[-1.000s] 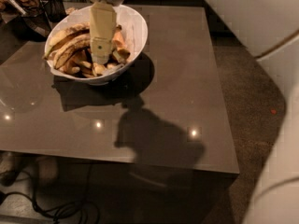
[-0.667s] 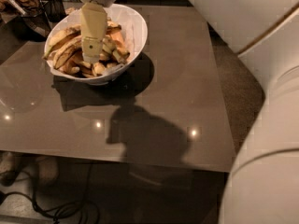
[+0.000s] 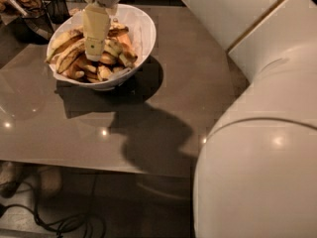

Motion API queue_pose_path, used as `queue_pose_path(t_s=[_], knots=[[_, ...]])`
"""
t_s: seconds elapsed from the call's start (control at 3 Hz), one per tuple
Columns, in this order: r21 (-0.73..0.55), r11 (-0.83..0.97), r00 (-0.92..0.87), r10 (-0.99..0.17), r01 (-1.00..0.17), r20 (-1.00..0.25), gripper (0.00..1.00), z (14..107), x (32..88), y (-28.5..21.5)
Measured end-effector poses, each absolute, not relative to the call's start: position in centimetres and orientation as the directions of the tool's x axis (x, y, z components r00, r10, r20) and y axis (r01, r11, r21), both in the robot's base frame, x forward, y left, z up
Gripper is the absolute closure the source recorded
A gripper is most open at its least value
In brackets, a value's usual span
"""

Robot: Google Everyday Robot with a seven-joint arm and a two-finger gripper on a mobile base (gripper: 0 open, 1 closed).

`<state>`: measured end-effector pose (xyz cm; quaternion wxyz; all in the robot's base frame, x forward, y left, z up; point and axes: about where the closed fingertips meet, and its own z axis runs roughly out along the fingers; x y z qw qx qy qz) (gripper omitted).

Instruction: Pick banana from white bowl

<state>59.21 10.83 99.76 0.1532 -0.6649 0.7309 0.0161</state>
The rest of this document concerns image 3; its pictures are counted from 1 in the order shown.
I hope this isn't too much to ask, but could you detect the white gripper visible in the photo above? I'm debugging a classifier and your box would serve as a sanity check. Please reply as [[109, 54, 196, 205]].
[[82, 0, 120, 61]]

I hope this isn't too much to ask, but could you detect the snack bag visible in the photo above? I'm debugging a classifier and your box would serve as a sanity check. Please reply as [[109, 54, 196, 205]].
[[0, 0, 43, 15]]

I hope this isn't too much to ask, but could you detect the white bowl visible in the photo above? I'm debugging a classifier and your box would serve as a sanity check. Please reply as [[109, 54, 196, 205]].
[[50, 4, 157, 91]]

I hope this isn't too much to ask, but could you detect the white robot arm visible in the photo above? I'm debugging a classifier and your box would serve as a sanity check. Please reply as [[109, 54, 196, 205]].
[[181, 0, 317, 238]]

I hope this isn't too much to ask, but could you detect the black mesh cup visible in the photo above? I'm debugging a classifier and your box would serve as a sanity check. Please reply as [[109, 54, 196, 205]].
[[43, 0, 70, 24]]

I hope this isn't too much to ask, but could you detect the black floor cable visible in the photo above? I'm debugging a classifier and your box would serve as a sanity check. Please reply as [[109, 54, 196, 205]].
[[0, 172, 107, 238]]

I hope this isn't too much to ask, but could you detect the black mesh basket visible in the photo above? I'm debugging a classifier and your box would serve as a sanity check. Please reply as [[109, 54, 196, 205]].
[[12, 13, 54, 45]]

